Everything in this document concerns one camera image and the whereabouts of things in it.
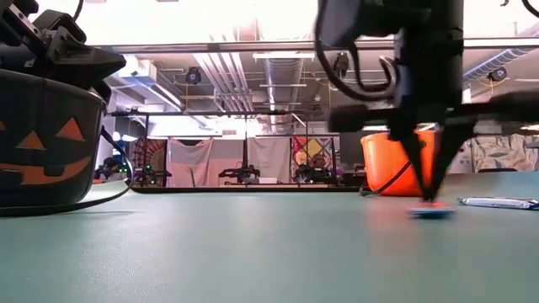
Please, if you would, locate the white ceiling light fixture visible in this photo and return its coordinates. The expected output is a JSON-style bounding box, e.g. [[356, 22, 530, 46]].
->
[[251, 50, 317, 61]]

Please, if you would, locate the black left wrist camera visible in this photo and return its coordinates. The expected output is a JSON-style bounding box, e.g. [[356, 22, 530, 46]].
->
[[32, 8, 88, 44]]

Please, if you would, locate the distant black station frame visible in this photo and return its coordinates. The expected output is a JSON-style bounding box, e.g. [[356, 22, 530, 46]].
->
[[104, 109, 340, 189]]

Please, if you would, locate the white hanging cloth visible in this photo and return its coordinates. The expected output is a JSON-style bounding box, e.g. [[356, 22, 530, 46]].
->
[[247, 136, 292, 185], [167, 137, 215, 189]]

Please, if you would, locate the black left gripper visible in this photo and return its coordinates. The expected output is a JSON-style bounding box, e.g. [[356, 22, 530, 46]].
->
[[0, 0, 126, 102]]

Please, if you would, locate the grey overhead frame beam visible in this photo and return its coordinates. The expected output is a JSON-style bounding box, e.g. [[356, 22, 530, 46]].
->
[[90, 38, 539, 55]]

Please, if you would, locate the black monitor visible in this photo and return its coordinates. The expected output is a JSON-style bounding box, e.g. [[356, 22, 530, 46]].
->
[[338, 129, 368, 167]]

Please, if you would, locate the colourful patchwork quilt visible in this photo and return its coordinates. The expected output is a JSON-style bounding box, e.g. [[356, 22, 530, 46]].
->
[[291, 134, 339, 169]]

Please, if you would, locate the silver ceiling duct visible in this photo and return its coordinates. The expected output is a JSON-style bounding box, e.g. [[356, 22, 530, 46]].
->
[[263, 56, 305, 136]]

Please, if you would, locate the green table mat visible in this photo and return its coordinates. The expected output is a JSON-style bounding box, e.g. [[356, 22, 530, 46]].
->
[[0, 170, 539, 303]]

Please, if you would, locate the orange halloween bucket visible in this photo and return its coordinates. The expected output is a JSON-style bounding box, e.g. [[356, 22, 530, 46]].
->
[[360, 129, 441, 198]]

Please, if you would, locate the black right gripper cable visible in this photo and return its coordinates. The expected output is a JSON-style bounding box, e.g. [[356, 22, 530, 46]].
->
[[314, 40, 400, 104]]

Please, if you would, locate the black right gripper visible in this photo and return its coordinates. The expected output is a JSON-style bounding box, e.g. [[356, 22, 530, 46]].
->
[[328, 40, 539, 202]]

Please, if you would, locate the blue ribbed ceiling duct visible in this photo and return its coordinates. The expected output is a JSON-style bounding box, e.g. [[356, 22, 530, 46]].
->
[[462, 23, 539, 83]]

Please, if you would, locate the person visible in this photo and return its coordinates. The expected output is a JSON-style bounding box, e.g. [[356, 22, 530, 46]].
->
[[309, 153, 334, 180]]

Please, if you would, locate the black ceiling camera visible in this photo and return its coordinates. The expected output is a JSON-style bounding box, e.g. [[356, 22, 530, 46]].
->
[[487, 66, 509, 83], [184, 66, 203, 86]]

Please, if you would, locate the black aluminium table frame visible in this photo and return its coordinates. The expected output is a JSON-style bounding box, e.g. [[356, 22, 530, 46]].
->
[[128, 185, 364, 194]]

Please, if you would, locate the grey patterned curtain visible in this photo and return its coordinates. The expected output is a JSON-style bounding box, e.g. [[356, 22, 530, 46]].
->
[[461, 133, 539, 173]]

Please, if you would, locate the white blue Hershey's candy bar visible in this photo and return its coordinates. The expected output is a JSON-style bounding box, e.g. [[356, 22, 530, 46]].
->
[[457, 196, 539, 211], [406, 201, 458, 221]]

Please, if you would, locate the black jack-o-lantern halloween bucket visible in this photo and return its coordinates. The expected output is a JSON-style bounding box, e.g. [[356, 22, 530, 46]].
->
[[0, 68, 136, 219]]

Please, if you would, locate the spider web decoration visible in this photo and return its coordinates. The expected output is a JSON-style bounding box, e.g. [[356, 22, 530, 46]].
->
[[129, 137, 168, 187]]

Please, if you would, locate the black hanging ceiling device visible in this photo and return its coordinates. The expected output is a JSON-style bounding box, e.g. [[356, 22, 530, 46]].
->
[[331, 51, 351, 80]]

